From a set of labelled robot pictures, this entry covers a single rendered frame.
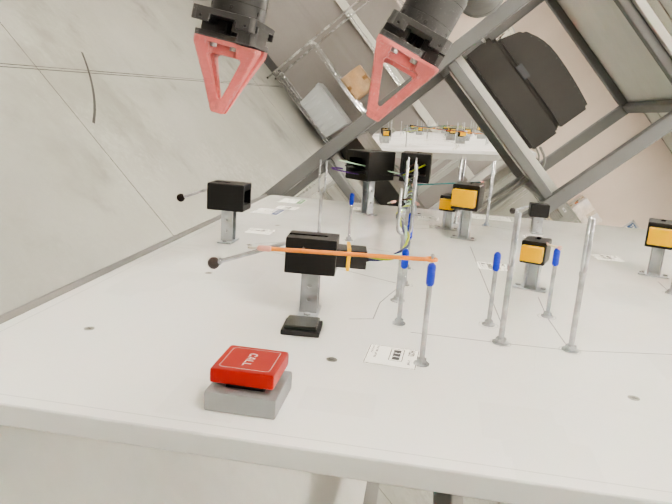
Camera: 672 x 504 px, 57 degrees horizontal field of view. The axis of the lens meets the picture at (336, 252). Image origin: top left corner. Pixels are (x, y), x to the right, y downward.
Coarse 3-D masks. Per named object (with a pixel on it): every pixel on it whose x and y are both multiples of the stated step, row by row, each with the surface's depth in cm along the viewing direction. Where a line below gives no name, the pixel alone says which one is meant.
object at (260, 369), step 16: (224, 352) 49; (240, 352) 49; (256, 352) 50; (272, 352) 50; (224, 368) 46; (240, 368) 47; (256, 368) 47; (272, 368) 47; (240, 384) 46; (256, 384) 46; (272, 384) 46
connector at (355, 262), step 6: (342, 246) 69; (354, 246) 70; (360, 246) 70; (360, 252) 68; (366, 252) 68; (336, 258) 68; (342, 258) 68; (354, 258) 68; (360, 258) 68; (366, 258) 68; (336, 264) 68; (342, 264) 68; (354, 264) 68; (360, 264) 68
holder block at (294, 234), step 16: (288, 240) 67; (304, 240) 67; (320, 240) 67; (336, 240) 67; (288, 256) 68; (304, 256) 67; (320, 256) 67; (288, 272) 68; (304, 272) 68; (320, 272) 68
